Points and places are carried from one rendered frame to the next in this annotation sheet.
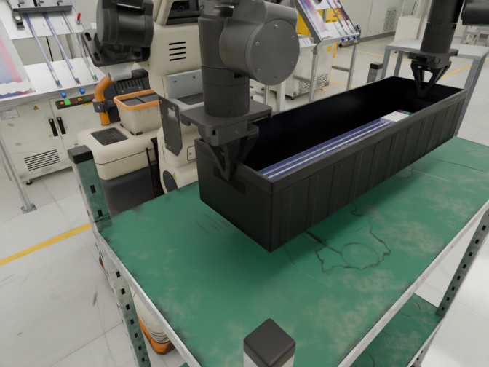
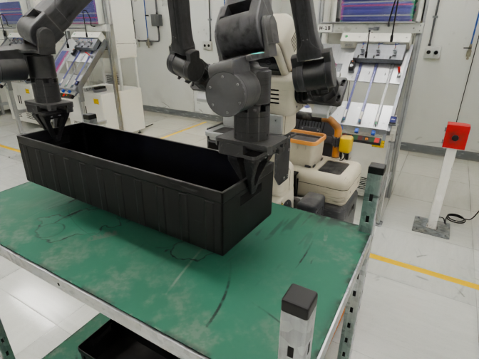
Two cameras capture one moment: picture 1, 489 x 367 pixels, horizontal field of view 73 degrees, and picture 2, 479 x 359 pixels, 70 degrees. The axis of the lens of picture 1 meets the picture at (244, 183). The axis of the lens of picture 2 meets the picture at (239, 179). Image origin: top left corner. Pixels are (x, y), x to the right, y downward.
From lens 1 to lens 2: 1.08 m
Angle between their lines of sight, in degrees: 62
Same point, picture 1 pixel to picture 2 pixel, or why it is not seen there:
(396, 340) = not seen: outside the picture
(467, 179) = (179, 303)
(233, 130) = (31, 107)
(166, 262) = not seen: hidden behind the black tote
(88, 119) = (371, 159)
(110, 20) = (169, 60)
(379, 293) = (9, 237)
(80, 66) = (371, 111)
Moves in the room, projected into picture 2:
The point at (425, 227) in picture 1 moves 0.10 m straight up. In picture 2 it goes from (78, 261) to (68, 214)
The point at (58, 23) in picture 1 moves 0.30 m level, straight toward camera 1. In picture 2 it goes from (381, 73) to (362, 77)
